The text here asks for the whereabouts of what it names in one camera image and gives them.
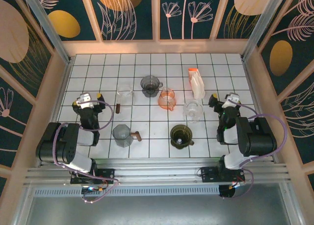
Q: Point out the clear glass dripper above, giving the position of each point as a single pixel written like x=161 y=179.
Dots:
x=193 y=111

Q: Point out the aluminium corner post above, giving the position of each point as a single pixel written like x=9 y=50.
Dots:
x=263 y=24
x=46 y=26

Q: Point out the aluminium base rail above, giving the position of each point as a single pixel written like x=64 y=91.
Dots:
x=159 y=172

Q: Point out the olive green dripper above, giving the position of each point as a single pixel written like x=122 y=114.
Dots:
x=180 y=136

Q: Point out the smoke grey plastic dripper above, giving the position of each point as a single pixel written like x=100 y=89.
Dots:
x=149 y=84

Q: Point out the orange-topped filter holder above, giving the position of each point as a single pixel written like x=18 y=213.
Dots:
x=193 y=69

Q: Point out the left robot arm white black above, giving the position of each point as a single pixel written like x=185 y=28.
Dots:
x=83 y=138

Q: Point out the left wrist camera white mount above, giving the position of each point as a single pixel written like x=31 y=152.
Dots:
x=84 y=98

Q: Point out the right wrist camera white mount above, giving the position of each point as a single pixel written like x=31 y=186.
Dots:
x=231 y=98

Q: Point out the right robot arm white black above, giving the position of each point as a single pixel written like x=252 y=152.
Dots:
x=257 y=136

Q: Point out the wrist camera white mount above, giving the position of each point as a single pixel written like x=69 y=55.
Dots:
x=84 y=98
x=231 y=98

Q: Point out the aluminium side rail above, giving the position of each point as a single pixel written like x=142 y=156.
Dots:
x=252 y=87
x=63 y=87

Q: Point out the grey metal sheet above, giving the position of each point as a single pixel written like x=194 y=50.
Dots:
x=159 y=210

